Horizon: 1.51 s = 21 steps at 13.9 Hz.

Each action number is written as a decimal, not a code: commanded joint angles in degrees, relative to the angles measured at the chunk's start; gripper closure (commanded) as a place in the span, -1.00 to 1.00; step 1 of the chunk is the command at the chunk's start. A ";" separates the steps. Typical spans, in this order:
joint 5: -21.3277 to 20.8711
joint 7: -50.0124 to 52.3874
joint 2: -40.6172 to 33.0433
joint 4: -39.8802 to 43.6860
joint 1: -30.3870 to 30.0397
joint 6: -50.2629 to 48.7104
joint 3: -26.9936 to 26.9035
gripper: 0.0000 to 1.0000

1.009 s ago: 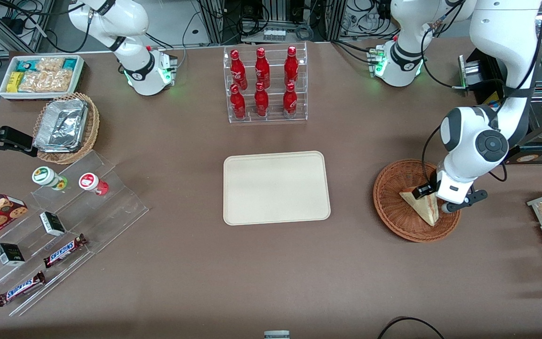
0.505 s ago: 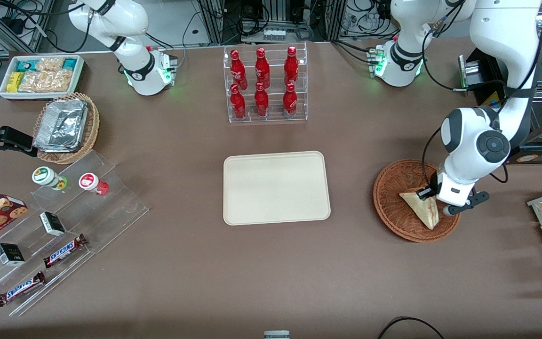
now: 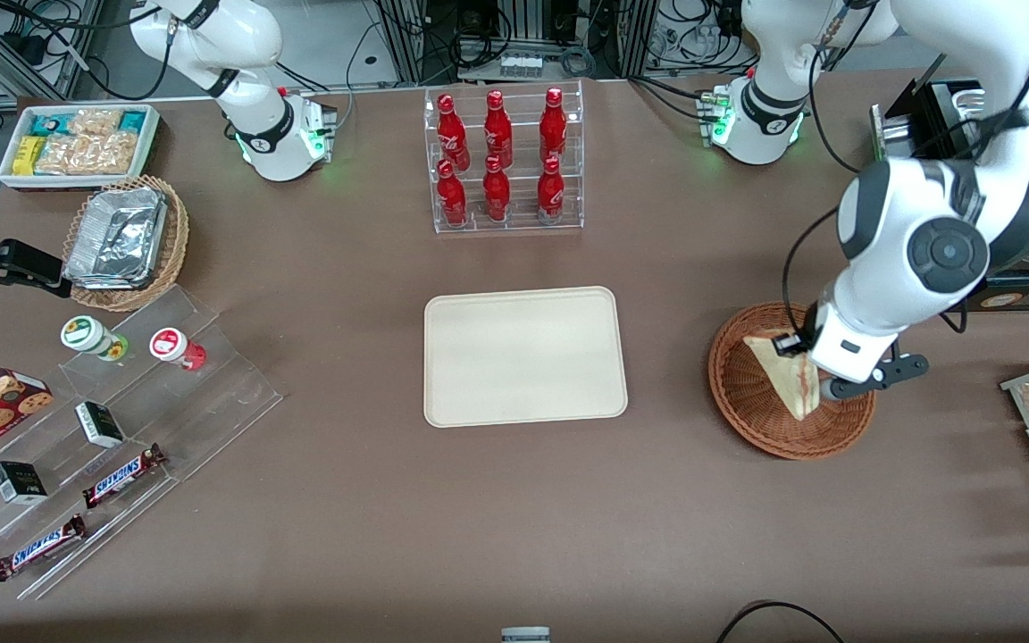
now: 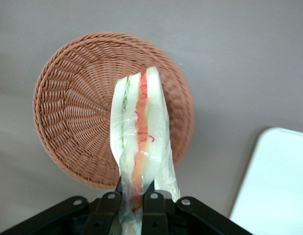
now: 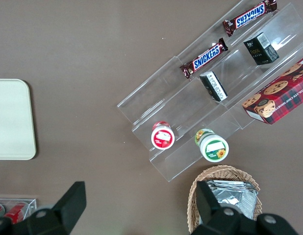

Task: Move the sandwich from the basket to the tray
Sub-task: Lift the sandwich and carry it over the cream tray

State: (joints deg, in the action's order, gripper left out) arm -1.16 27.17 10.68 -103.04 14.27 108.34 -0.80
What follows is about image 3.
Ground triangular sandwich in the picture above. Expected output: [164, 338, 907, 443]
[743, 330, 824, 422]

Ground round brown wicker basket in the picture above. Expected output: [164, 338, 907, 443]
[708, 301, 877, 461]

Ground oval light wicker basket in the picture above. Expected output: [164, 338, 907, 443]
[63, 175, 190, 313]

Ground beige plastic tray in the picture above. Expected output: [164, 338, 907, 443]
[424, 286, 629, 429]

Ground green lidded cup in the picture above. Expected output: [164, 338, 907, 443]
[60, 315, 130, 363]

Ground stacked aluminium foil containers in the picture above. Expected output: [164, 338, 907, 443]
[64, 187, 168, 290]

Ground white rectangular snack bin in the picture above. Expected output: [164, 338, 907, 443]
[0, 104, 162, 192]

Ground clear bag of crackers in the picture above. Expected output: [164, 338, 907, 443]
[35, 134, 87, 176]
[77, 132, 138, 176]
[68, 108, 124, 138]

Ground red lidded cup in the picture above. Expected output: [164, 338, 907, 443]
[149, 327, 207, 372]

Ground small black carton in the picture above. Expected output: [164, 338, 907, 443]
[0, 460, 49, 506]
[75, 401, 126, 449]

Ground clear acrylic stepped display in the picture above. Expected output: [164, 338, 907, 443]
[0, 284, 285, 601]

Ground Snickers chocolate bar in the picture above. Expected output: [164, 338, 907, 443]
[82, 443, 168, 511]
[0, 514, 88, 583]

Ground black sealing machine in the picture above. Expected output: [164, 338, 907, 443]
[870, 76, 1029, 313]

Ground red soda bottle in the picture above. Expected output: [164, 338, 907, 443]
[539, 88, 568, 167]
[436, 159, 469, 228]
[437, 94, 472, 172]
[483, 89, 515, 169]
[536, 156, 566, 225]
[481, 155, 513, 223]

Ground clear acrylic bottle rack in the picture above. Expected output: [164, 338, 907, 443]
[423, 80, 585, 235]

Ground grey wrist camera bar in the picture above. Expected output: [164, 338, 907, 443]
[821, 353, 932, 401]

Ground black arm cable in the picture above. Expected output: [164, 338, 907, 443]
[781, 0, 1029, 351]

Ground black looped cable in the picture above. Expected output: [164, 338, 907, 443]
[715, 599, 847, 643]

